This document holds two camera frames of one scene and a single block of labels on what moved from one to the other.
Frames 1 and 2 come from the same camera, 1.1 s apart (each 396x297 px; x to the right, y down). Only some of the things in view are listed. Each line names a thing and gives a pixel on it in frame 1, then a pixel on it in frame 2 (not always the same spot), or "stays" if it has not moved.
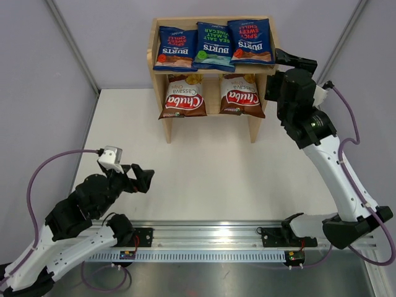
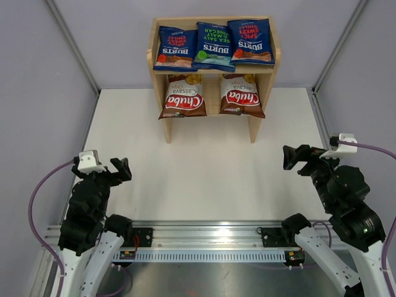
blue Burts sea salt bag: [214, 48] stays
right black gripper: [283, 57] -> [304, 152]
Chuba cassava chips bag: [239, 96] stays
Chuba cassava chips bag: [185, 97] stays
